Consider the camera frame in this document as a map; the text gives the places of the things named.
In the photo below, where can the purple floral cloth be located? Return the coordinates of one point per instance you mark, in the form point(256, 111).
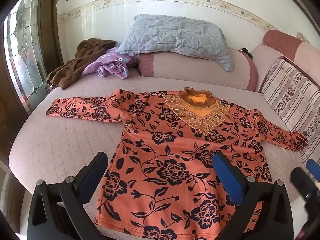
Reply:
point(110, 65)

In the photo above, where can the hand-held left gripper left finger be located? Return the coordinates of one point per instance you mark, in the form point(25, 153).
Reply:
point(93, 173)

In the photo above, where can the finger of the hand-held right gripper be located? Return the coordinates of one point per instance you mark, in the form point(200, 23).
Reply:
point(303, 183)
point(313, 166)

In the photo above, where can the pink quilted sofa seat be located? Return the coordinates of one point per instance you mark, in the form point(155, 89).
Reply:
point(75, 140)

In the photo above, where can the small black object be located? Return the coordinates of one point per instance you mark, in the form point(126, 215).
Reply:
point(247, 52)

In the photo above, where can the striped floral cushion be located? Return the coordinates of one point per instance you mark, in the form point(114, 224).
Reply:
point(292, 92)

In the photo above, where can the stained glass window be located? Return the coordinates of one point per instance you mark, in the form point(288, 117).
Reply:
point(25, 55)

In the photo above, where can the brown garment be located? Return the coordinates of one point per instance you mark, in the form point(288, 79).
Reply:
point(75, 66)

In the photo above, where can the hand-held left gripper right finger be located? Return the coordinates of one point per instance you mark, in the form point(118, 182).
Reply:
point(228, 175)

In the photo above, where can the pink sofa bolster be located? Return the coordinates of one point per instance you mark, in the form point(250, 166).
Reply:
point(195, 70)

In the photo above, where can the pink maroon corner cushion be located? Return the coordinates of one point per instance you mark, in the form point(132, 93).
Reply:
point(287, 45)

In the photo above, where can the grey quilted blanket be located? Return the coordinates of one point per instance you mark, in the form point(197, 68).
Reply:
point(172, 36)

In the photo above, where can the orange floral blouse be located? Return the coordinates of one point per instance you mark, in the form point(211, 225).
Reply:
point(162, 155)

